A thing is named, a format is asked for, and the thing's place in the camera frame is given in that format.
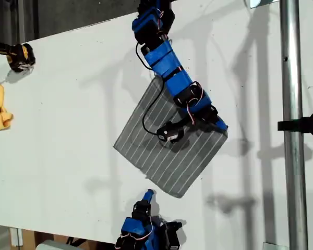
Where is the white table leg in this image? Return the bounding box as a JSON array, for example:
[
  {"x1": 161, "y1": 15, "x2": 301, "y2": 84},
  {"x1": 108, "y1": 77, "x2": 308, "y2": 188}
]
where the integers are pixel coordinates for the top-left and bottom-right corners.
[{"x1": 9, "y1": 227, "x2": 23, "y2": 247}]

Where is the brown cardboard box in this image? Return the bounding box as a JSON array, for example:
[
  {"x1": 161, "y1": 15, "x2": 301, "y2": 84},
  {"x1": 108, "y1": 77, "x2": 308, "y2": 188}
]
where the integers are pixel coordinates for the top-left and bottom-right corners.
[{"x1": 20, "y1": 230, "x2": 115, "y2": 250}]

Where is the steel post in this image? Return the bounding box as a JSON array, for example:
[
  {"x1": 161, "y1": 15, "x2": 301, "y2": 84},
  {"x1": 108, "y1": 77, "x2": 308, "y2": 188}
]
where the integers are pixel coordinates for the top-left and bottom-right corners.
[{"x1": 279, "y1": 0, "x2": 309, "y2": 250}]

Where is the black camera cable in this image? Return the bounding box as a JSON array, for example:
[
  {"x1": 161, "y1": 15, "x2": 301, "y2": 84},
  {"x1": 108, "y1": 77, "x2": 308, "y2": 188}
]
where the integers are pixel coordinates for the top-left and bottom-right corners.
[{"x1": 135, "y1": 41, "x2": 165, "y2": 136}]

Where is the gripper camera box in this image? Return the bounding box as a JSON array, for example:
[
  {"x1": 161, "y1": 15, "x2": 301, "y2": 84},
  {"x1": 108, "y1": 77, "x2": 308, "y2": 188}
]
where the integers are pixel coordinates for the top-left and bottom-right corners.
[
  {"x1": 156, "y1": 120, "x2": 185, "y2": 144},
  {"x1": 161, "y1": 221, "x2": 183, "y2": 250}
]

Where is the black clamp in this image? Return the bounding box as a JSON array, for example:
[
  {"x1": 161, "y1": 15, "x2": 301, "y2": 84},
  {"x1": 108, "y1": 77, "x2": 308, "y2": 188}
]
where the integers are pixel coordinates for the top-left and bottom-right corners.
[{"x1": 277, "y1": 110, "x2": 313, "y2": 138}]

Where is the shiny metal bracket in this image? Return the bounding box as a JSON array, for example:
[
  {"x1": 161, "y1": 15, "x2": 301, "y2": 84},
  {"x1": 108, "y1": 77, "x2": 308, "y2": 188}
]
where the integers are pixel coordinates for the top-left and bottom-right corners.
[{"x1": 244, "y1": 0, "x2": 280, "y2": 9}]

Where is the grey white-striped towel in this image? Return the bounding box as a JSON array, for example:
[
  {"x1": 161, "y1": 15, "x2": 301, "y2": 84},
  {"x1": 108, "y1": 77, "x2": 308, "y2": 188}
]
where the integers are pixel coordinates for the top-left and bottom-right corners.
[{"x1": 113, "y1": 77, "x2": 229, "y2": 199}]

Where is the white container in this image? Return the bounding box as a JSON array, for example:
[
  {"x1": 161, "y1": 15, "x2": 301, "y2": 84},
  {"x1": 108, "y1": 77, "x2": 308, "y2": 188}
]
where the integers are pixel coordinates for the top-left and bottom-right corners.
[{"x1": 35, "y1": 239, "x2": 71, "y2": 250}]

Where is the black yellow hand tool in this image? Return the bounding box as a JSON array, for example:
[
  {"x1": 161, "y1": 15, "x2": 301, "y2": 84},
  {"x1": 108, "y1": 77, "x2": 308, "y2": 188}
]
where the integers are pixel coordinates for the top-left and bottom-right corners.
[{"x1": 0, "y1": 38, "x2": 37, "y2": 73}]

